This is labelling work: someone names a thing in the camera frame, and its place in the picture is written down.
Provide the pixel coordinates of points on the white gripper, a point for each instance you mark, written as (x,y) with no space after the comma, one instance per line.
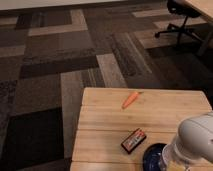
(175,157)

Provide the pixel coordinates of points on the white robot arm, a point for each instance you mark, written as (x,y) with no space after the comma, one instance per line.
(192,142)

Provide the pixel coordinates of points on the dark blue ceramic bowl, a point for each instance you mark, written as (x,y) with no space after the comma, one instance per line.
(151,157)

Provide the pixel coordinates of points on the red black snack box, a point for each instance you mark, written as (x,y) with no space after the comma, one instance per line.
(133,140)

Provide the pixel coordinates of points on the orange carrot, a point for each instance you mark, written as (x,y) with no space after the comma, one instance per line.
(131,98)

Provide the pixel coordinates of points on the wooden desk corner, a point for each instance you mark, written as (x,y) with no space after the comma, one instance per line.
(205,7)

